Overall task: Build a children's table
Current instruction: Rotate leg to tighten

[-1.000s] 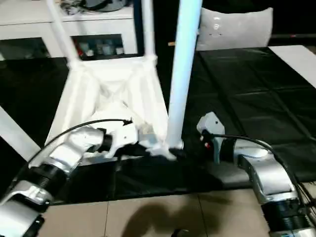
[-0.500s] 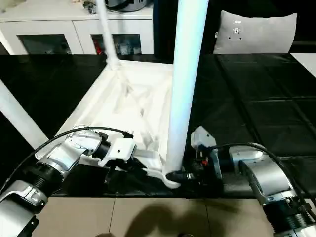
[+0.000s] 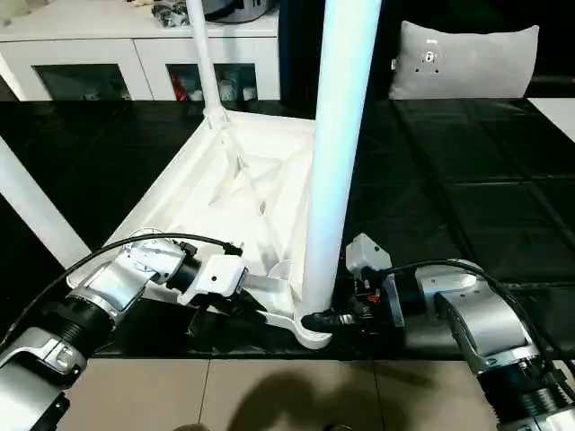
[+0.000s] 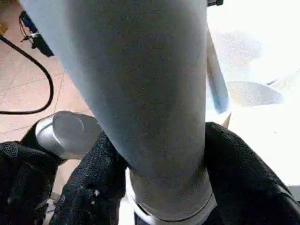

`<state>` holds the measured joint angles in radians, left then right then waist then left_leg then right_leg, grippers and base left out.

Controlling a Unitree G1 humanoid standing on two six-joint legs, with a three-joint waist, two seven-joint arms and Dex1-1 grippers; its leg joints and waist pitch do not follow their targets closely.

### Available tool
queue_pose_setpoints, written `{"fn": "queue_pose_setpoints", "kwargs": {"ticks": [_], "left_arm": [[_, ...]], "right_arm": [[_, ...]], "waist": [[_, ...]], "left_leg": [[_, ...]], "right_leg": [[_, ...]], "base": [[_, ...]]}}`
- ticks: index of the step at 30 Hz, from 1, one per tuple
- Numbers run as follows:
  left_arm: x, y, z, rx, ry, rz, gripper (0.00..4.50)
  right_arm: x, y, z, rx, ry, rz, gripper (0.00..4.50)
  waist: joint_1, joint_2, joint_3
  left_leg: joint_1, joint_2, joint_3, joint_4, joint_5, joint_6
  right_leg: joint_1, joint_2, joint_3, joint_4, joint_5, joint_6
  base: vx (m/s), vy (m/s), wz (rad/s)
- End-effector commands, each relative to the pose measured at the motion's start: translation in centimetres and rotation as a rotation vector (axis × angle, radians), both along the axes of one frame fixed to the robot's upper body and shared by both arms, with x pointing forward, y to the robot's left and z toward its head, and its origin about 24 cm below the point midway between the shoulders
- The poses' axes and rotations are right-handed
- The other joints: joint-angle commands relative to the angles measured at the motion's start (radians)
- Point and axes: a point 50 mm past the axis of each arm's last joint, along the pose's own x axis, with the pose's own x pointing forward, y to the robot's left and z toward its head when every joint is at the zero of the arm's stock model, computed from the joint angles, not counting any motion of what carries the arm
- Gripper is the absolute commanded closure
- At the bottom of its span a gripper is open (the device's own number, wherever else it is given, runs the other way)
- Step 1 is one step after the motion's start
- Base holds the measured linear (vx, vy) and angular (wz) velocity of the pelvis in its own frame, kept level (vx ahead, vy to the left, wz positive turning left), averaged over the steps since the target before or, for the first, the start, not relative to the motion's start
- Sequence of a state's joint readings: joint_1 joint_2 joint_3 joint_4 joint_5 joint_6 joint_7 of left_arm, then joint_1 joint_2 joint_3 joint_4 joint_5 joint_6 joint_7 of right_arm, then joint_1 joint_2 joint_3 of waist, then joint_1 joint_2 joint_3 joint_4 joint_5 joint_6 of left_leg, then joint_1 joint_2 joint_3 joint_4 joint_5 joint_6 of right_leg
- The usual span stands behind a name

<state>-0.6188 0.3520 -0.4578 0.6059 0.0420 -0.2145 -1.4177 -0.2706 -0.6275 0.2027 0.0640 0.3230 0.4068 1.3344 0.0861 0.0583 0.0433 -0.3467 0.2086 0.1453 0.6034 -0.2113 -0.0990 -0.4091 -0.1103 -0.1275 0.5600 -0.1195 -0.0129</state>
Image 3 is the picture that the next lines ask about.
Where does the white plastic table top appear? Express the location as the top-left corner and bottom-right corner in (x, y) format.
(66, 110), (336, 350)

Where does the black work mat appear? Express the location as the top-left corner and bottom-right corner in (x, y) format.
(0, 98), (575, 360)

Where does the grey cushion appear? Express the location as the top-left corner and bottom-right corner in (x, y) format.
(388, 20), (540, 101)

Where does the white flat board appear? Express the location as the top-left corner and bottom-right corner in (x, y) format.
(527, 96), (575, 136)

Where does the white glass-door cabinet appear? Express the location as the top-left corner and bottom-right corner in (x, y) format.
(0, 0), (280, 102)

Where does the grey round cooker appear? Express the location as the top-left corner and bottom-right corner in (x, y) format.
(204, 0), (275, 23)

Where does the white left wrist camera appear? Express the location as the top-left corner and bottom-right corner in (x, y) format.
(177, 253), (251, 306)

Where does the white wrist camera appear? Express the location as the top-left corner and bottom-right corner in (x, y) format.
(345, 233), (405, 329)
(177, 253), (251, 306)

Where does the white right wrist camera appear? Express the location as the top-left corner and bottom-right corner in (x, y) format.
(345, 233), (405, 329)

